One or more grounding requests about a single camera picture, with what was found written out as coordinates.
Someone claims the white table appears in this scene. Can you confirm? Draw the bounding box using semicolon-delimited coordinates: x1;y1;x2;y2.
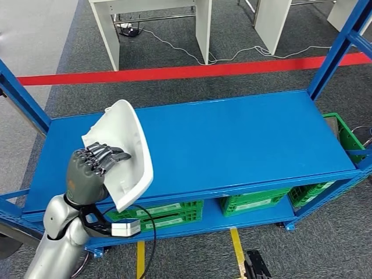
88;0;214;72
327;0;361;33
254;0;293;55

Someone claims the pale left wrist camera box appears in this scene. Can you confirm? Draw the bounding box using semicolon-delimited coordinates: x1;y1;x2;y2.
111;219;142;238

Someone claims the red barrier belt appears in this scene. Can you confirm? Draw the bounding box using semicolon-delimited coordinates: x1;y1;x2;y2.
17;52;372;86

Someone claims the blue metal shelf rack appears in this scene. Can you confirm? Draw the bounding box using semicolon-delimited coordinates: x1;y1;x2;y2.
0;0;372;259

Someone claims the white floor cable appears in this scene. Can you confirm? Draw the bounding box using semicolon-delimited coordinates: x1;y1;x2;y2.
142;28;217;66
209;45;332;65

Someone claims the black power strip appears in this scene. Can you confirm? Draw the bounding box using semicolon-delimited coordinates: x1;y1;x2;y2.
119;23;143;38

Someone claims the white curved plastic part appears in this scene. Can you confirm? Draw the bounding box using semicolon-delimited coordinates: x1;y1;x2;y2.
81;99;154;213

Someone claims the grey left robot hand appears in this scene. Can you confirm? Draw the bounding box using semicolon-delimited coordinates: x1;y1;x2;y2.
65;142;133;207

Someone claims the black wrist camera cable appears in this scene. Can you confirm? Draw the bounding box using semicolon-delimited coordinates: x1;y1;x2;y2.
101;204;158;279

